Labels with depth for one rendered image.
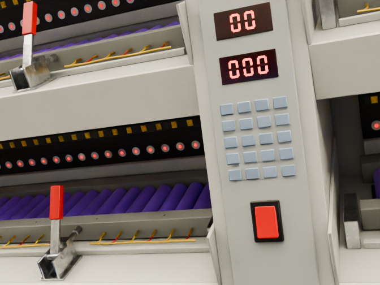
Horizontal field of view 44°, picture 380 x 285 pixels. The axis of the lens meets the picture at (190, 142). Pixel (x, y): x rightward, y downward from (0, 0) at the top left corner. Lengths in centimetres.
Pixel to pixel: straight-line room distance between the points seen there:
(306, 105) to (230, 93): 6
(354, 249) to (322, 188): 8
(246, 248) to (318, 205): 7
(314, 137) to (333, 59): 6
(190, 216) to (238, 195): 11
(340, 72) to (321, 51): 2
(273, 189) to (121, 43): 23
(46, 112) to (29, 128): 3
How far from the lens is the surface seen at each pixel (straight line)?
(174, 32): 48
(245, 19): 39
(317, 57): 38
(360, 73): 39
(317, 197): 39
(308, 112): 38
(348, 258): 44
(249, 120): 38
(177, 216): 50
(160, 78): 41
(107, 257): 51
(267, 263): 40
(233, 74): 39
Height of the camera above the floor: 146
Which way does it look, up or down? 3 degrees down
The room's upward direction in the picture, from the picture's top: 7 degrees counter-clockwise
